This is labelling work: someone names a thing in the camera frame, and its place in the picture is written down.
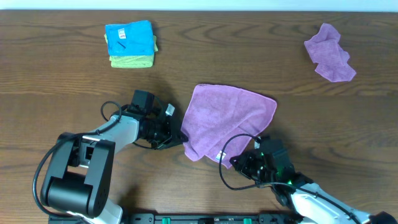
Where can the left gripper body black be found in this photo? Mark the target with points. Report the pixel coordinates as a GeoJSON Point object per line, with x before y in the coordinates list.
{"type": "Point", "coordinates": [169, 129]}

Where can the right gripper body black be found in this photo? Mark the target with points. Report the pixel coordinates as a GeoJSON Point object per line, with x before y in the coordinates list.
{"type": "Point", "coordinates": [254, 169]}

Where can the purple cloth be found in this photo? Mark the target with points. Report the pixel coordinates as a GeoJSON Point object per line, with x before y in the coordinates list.
{"type": "Point", "coordinates": [325, 51]}
{"type": "Point", "coordinates": [219, 120]}

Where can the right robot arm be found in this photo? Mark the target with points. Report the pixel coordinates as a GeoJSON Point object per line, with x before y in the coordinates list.
{"type": "Point", "coordinates": [299, 193]}

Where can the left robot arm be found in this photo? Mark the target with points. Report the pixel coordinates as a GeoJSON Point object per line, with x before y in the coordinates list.
{"type": "Point", "coordinates": [78, 177]}

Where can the folded green cloth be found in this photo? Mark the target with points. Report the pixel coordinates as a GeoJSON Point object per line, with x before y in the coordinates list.
{"type": "Point", "coordinates": [141, 61]}

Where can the folded blue cloth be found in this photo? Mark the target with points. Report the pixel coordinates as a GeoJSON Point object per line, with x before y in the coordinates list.
{"type": "Point", "coordinates": [132, 39]}

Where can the crumpled purple cloth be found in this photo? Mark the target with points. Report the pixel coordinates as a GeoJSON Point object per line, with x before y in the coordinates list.
{"type": "Point", "coordinates": [325, 51]}

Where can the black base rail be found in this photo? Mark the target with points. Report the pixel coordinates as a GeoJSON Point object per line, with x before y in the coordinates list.
{"type": "Point", "coordinates": [262, 218]}

